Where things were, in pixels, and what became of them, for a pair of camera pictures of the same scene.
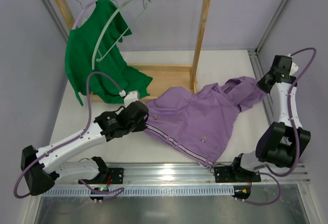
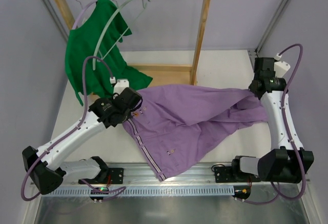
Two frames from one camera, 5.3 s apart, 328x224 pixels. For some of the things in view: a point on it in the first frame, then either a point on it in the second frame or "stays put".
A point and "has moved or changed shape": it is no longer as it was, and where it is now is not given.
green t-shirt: x=95 y=64 stays put
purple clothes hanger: x=75 y=21 stays put
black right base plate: x=228 y=175 stays put
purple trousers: x=195 y=124 has moved or changed shape
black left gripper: x=143 y=116 -> x=135 y=103
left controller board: x=99 y=190 stays put
